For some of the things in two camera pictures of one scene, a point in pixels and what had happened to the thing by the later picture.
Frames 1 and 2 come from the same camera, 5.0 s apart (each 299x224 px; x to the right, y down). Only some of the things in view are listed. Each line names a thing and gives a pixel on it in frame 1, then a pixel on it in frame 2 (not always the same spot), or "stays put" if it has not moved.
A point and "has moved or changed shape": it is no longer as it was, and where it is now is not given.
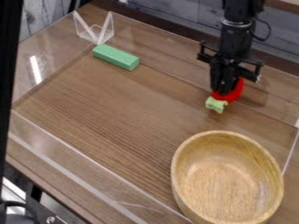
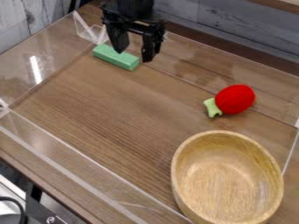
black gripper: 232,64 -> 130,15
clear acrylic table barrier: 177,120 stays put
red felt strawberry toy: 232,95 has moved or changed shape
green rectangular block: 117,57 stays put
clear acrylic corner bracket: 95,33 stays put
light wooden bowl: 228,178 stays put
